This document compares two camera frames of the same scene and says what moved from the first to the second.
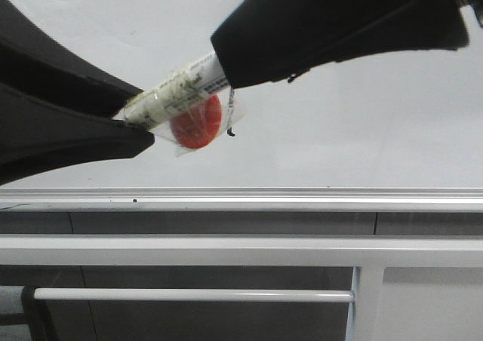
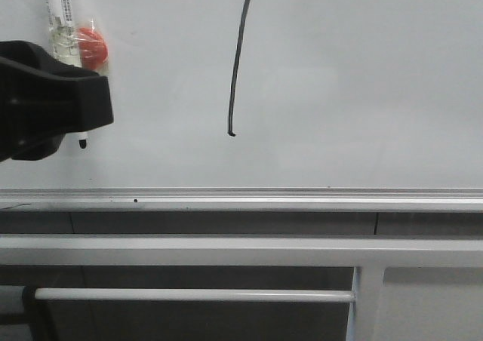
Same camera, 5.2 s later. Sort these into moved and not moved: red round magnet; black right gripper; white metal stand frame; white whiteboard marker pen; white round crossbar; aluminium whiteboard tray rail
Moved: red round magnet; white whiteboard marker pen
Not moved: white round crossbar; black right gripper; white metal stand frame; aluminium whiteboard tray rail
